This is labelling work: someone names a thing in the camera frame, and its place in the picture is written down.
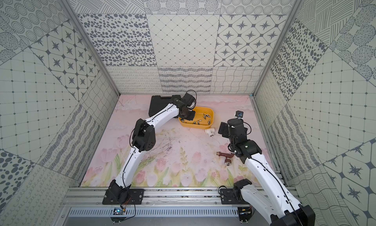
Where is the black plastic tool case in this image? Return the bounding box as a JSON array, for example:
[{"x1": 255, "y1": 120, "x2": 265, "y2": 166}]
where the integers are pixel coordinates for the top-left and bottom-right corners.
[{"x1": 148, "y1": 95, "x2": 181, "y2": 117}]

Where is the red brown pipe fitting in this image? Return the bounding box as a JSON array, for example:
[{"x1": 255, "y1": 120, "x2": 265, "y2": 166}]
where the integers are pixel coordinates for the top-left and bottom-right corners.
[{"x1": 216, "y1": 152, "x2": 234, "y2": 166}]

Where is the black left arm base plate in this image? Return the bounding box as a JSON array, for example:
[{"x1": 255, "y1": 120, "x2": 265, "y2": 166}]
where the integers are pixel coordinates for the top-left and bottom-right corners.
[{"x1": 102, "y1": 180, "x2": 145, "y2": 205}]

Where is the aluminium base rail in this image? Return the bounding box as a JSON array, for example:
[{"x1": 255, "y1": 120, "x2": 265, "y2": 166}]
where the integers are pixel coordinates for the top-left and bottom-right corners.
[{"x1": 61, "y1": 187, "x2": 303, "y2": 208}]

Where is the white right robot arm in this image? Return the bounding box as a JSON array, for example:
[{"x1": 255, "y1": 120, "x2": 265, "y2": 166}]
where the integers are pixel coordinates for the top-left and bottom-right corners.
[{"x1": 218, "y1": 117, "x2": 316, "y2": 226}]

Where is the white pipe tee fitting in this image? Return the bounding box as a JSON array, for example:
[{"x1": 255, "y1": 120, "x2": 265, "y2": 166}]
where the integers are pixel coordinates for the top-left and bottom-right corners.
[{"x1": 205, "y1": 128, "x2": 215, "y2": 137}]

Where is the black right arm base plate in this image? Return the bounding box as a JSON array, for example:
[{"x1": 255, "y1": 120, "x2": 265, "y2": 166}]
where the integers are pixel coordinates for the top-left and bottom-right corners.
[{"x1": 217, "y1": 179, "x2": 252, "y2": 204}]

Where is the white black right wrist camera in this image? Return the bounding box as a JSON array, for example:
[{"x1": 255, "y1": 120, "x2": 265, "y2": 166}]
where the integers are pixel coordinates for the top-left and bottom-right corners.
[{"x1": 235, "y1": 111, "x2": 244, "y2": 118}]

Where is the yellow plastic storage box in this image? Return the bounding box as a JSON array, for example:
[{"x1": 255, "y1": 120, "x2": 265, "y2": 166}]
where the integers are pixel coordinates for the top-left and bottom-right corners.
[{"x1": 179, "y1": 107, "x2": 214, "y2": 130}]

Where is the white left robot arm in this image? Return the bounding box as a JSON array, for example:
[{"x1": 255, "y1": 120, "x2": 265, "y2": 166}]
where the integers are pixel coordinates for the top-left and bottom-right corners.
[{"x1": 106, "y1": 93, "x2": 196, "y2": 202}]

